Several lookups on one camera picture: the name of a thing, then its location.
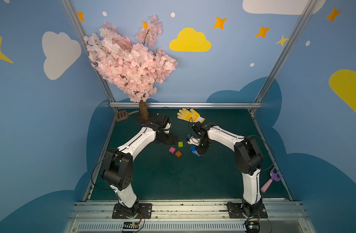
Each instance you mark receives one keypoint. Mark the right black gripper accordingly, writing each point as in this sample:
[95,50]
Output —
[200,144]

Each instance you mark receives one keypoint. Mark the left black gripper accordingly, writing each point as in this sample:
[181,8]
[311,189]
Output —
[169,137]

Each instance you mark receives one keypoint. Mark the light blue long lego brick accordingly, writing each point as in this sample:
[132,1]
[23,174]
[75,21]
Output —
[195,153]

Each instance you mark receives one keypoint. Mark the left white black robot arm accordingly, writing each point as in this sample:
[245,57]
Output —
[118,169]

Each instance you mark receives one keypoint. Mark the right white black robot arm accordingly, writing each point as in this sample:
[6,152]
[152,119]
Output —
[248,157]

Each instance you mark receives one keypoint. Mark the magenta lego brick left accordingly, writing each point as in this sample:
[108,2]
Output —
[172,150]

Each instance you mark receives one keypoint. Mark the orange small lego brick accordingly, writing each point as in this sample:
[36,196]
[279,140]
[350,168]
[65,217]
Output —
[178,154]

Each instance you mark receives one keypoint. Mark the yellow work glove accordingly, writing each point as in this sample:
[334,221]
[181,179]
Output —
[190,115]

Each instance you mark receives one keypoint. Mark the brown toy shovel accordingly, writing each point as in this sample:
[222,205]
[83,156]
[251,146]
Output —
[123,115]

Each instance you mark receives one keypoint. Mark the pink cherry blossom tree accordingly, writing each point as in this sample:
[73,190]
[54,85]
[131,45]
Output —
[132,68]

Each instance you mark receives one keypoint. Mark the pink purple toy rake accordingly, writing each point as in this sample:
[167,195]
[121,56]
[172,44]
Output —
[275,176]

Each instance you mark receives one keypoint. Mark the left circuit board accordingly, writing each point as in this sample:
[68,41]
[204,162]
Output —
[130,227]

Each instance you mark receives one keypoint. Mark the circuit board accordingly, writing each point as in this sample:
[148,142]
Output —
[252,227]
[130,227]

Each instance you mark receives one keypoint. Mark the right circuit board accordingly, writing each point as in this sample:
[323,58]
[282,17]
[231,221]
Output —
[252,227]

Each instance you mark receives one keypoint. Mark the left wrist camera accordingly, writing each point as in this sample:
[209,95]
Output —
[163,123]

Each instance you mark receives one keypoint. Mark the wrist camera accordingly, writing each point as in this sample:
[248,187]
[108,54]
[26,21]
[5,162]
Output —
[163,123]
[192,140]

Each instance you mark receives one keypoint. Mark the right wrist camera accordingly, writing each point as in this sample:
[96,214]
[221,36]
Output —
[192,140]

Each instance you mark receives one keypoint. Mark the aluminium frame rear bar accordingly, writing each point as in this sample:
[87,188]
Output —
[205,105]

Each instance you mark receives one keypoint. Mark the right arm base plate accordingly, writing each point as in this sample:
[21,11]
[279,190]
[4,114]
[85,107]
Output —
[234,210]

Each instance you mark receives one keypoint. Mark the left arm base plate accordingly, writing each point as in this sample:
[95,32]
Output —
[144,210]

